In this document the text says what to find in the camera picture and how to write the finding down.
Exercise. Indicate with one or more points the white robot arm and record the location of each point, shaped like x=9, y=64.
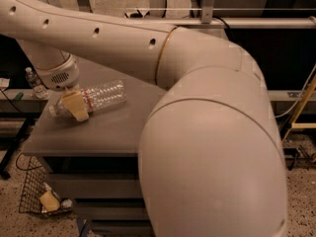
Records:
x=210, y=158

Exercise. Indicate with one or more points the clear plastic water bottle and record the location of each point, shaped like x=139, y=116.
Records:
x=96, y=98

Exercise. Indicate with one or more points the grey drawer cabinet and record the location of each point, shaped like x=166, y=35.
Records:
x=94, y=162

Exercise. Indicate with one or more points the black wire basket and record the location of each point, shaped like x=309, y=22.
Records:
x=34, y=188

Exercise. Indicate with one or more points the metal railing frame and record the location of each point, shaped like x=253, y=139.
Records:
x=275, y=14

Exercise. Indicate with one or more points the yellow sponge in basket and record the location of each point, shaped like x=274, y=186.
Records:
x=49, y=201

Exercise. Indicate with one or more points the low grey side shelf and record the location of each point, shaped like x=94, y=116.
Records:
x=21, y=101

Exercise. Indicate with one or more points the small bottle on shelf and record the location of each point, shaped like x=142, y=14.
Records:
x=36, y=83

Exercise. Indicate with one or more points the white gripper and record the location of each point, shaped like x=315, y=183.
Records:
x=62, y=78

